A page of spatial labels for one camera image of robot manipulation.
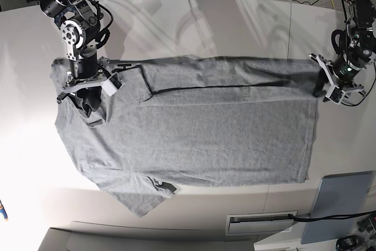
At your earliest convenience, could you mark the black laptop cable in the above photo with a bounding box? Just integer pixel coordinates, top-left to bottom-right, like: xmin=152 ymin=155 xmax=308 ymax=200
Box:
xmin=289 ymin=212 xmax=376 ymax=223

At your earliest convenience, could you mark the blue orange tool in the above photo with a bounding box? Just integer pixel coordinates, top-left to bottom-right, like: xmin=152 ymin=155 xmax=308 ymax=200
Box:
xmin=0 ymin=201 xmax=8 ymax=220

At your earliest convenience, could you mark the grey laptop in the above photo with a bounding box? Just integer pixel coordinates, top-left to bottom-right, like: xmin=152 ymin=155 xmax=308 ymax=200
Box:
xmin=301 ymin=171 xmax=373 ymax=245

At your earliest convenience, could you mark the white cable grommet tray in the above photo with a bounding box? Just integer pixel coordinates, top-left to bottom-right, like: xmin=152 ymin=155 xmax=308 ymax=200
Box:
xmin=225 ymin=211 xmax=297 ymax=236

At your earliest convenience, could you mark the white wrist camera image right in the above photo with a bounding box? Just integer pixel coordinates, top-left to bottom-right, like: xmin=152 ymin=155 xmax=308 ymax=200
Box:
xmin=325 ymin=85 xmax=345 ymax=105

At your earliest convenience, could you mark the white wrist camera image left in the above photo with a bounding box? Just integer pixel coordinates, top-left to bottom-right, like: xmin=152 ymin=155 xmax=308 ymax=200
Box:
xmin=102 ymin=72 xmax=122 ymax=97

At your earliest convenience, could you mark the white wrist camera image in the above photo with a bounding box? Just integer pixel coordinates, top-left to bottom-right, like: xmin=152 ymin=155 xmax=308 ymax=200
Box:
xmin=325 ymin=85 xmax=345 ymax=105
xmin=102 ymin=72 xmax=122 ymax=97

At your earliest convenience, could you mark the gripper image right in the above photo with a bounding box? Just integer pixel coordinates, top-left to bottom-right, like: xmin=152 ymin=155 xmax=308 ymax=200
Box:
xmin=308 ymin=53 xmax=367 ymax=106

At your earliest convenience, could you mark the black gadget bottom right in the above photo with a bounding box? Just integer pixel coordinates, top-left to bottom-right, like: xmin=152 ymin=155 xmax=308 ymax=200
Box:
xmin=335 ymin=235 xmax=363 ymax=251

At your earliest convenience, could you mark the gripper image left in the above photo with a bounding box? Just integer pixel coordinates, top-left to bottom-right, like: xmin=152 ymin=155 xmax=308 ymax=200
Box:
xmin=56 ymin=55 xmax=113 ymax=118

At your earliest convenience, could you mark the grey T-shirt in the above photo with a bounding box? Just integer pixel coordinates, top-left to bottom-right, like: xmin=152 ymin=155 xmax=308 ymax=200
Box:
xmin=55 ymin=58 xmax=320 ymax=216

